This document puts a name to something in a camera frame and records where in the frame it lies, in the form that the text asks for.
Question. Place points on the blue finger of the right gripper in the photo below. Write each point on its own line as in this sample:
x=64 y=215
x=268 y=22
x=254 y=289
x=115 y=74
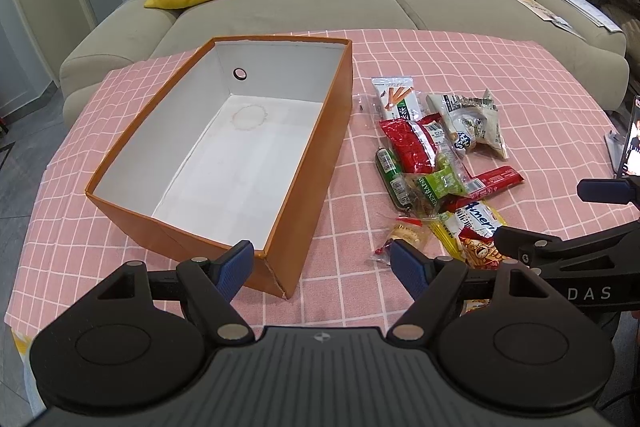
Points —
x=607 y=191
x=515 y=238

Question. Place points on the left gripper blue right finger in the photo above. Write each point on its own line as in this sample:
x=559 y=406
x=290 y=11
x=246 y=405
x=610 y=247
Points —
x=410 y=267

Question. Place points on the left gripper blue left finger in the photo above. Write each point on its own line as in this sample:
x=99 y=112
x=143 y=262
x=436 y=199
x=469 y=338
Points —
x=230 y=272

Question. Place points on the orange red chip bag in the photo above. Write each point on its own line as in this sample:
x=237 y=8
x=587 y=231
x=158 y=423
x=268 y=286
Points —
x=479 y=252

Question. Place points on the small clear cookie packet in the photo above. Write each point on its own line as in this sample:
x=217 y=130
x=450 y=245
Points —
x=413 y=231

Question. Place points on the yellow white Ameri candy bag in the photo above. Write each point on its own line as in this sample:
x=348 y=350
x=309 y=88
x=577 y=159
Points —
x=478 y=216

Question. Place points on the red long snack bar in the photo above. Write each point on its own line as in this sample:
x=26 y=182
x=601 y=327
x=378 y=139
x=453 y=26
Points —
x=484 y=185

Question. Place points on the green small snack packet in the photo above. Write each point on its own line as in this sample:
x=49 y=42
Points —
x=428 y=191

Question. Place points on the green candy roll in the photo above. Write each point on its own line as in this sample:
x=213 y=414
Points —
x=393 y=179

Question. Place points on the white beige snack bag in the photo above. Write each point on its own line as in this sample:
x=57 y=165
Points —
x=469 y=121

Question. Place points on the red snack bag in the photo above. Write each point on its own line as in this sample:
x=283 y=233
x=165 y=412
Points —
x=415 y=143

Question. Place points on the white breadstick snack packet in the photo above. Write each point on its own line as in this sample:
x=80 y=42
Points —
x=396 y=98

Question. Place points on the clear bag of white balls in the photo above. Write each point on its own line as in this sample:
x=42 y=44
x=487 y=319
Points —
x=370 y=106

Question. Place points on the orange cardboard box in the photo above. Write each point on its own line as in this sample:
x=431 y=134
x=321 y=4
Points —
x=240 y=144

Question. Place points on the magazines on sofa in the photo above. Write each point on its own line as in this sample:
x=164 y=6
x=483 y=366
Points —
x=579 y=17

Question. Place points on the beige sofa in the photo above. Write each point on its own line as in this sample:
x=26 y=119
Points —
x=133 y=33

